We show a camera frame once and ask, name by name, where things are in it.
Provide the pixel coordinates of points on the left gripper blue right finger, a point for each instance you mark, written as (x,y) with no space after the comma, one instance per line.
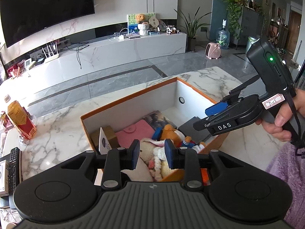
(185,159)

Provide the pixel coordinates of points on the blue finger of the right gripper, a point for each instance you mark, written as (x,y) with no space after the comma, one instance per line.
(216,108)

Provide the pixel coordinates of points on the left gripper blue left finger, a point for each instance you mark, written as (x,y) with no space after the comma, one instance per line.
(119,159)

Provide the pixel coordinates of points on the black square gift box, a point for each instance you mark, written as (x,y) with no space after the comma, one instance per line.
(197,136)

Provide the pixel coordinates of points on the white lotion tube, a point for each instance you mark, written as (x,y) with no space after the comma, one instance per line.
(104,145)

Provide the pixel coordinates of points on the orange knitted fruit toy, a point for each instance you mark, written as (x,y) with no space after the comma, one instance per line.
(205,177)

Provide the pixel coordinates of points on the purple fuzzy sleeve forearm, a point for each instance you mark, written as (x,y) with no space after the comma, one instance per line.
(290,168)

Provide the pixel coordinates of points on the right hand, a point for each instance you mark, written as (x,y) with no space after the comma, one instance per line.
(283,116)

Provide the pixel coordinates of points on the brown small box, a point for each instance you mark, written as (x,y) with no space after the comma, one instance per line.
(110,134)

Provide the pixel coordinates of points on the brown teddy bear toy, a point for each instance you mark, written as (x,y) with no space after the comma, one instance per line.
(177,137)

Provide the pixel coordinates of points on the white plush toy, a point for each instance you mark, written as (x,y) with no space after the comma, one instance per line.
(152,164)

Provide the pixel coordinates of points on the pink pouch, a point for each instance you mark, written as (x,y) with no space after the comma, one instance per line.
(139,130)

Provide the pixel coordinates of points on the orange cardboard storage box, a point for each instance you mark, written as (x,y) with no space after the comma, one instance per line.
(166,110)

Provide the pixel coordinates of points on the dark picture book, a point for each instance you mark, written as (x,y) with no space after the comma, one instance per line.
(157,119)

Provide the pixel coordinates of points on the pink small heater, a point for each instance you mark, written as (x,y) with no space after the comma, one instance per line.
(213,51)

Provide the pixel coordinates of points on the water bottle dispenser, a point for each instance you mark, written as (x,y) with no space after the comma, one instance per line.
(223,36)

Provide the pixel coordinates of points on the potted green plant right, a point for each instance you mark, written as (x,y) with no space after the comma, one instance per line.
(191,25)

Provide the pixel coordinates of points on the red yellow carton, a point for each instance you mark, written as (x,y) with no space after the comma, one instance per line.
(21,120)

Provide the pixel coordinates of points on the hanging ivy plant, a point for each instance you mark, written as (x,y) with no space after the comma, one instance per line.
(234,12)

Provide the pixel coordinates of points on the black remote control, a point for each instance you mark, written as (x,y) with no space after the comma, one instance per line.
(14,176)

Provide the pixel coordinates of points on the teddy bear on cabinet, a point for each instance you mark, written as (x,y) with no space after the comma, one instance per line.
(142,25)

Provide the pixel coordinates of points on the white marble tv cabinet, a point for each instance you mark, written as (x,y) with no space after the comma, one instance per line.
(97,56)

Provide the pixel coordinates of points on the white wifi router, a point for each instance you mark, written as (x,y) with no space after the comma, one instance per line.
(50,52)

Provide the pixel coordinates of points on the black wall television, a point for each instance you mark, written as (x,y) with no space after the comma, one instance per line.
(22,18)

